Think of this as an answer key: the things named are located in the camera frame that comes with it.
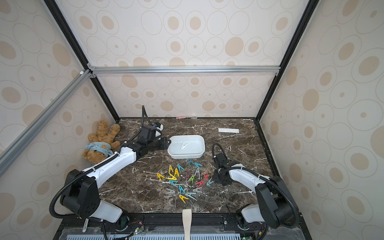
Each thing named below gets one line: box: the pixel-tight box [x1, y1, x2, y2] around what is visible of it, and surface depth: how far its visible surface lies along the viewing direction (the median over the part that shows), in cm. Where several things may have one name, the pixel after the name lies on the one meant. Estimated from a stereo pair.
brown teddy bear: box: [82, 119, 121, 163], surface depth 96 cm
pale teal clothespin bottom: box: [185, 192, 198, 202], surface depth 84 cm
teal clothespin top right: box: [188, 158, 203, 170], surface depth 96 cm
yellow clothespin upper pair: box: [168, 165, 180, 177], surface depth 93 cm
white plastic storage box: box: [167, 135, 206, 159], surface depth 104 cm
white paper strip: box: [218, 128, 240, 134], surface depth 115 cm
